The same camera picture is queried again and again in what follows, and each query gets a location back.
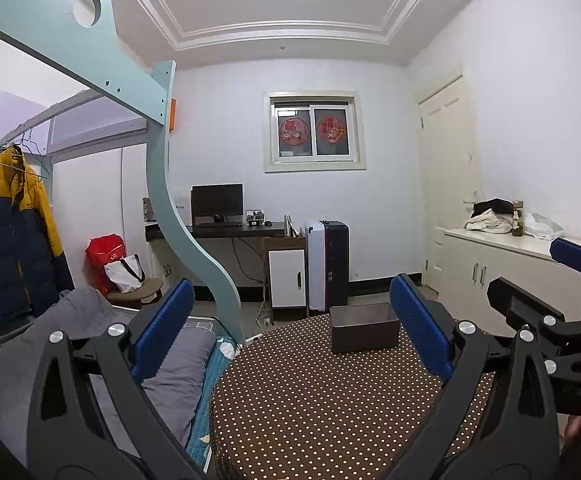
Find red bag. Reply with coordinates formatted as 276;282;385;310
86;234;126;294

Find black cloth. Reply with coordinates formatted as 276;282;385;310
471;198;512;216

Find grey bed sheet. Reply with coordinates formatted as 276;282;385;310
0;287;219;461

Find white framed window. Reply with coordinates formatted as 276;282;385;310
263;90;368;175

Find wire clothes hanger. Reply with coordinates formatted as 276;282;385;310
0;129;52;182

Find hanging black cable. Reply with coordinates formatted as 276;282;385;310
234;237;272;322

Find white door desk cabinet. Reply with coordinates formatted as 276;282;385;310
264;236;308;322

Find dark grey storage box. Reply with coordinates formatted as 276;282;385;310
329;302;402;355

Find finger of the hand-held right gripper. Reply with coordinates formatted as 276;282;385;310
487;277;581;377
549;237;581;292

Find brown polka dot tablecloth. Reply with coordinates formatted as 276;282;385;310
209;312;496;480

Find teal bunk bed frame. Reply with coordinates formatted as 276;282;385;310
0;0;246;346

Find clear plastic bag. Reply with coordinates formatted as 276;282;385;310
523;212;565;241

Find yellow and navy jacket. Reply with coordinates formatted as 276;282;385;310
0;145;76;334

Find white floor cabinets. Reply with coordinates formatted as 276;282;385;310
435;227;581;337

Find teal bed mat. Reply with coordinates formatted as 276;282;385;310
185;335;239;472

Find white tote bag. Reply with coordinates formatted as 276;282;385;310
103;254;146;294

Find white and black computer tower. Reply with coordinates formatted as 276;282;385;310
305;219;350;313

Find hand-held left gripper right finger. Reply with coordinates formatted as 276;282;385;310
385;274;564;480

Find dark wooden desk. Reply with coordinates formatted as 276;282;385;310
145;220;307;242

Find cream room door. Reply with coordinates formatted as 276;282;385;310
415;66;482;294

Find white crumpled cloth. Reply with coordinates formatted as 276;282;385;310
463;208;514;234

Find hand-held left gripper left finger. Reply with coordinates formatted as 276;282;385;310
26;278;206;480

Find black computer monitor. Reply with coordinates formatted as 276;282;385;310
191;183;245;227

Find wooden stool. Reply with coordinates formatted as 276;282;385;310
106;277;164;311

